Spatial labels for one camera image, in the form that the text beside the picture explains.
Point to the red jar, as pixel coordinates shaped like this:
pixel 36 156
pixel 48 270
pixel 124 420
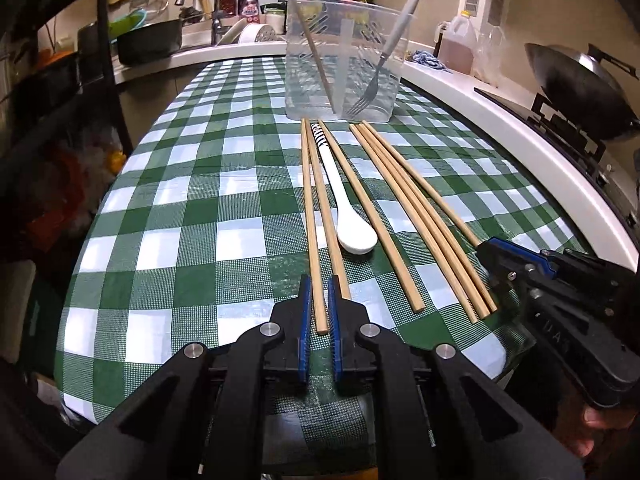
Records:
pixel 228 4

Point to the person's right hand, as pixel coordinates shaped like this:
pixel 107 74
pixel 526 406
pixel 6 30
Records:
pixel 600 430

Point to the orange bowl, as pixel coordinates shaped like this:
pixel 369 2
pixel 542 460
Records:
pixel 55 57

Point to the pink dish soap bottle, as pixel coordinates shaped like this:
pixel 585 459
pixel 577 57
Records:
pixel 249 7

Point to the plastic cooking oil jug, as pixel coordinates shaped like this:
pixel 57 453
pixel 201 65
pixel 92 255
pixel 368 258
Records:
pixel 459 45

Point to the metal mesh strainer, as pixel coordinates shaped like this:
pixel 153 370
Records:
pixel 158 2

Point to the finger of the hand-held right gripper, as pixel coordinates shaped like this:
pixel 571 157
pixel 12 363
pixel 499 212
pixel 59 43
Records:
pixel 507 280
pixel 525 257

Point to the green plastic basin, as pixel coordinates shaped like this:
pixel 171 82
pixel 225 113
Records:
pixel 127 22

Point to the wok with metal lid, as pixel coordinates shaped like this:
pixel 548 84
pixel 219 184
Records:
pixel 580 90

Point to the clear plastic bag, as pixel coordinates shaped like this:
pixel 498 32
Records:
pixel 490 55

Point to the black cooking pot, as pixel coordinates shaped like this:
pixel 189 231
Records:
pixel 150 42

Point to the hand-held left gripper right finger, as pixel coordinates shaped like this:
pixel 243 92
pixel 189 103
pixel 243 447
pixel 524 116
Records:
pixel 334 345

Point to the clear plastic utensil container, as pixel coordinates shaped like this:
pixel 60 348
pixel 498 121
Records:
pixel 320 60

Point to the chrome kitchen faucet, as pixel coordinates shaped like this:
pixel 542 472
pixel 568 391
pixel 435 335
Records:
pixel 216 10

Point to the blue rag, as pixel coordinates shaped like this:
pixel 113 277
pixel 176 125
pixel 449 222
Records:
pixel 427 59

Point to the black gas stove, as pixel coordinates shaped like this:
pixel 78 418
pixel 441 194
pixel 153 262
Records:
pixel 560 130

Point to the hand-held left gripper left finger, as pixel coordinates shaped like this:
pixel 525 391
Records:
pixel 304 340

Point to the white ceramic spoon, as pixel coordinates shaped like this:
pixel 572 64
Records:
pixel 355 240

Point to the green checkered tablecloth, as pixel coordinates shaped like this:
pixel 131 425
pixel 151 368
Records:
pixel 200 210

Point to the white colander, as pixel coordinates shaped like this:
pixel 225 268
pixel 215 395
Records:
pixel 257 34

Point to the white jar with green lid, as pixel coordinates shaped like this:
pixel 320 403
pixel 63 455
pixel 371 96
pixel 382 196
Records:
pixel 274 20

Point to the black metal shelf rack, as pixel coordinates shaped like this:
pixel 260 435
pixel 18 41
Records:
pixel 107 85

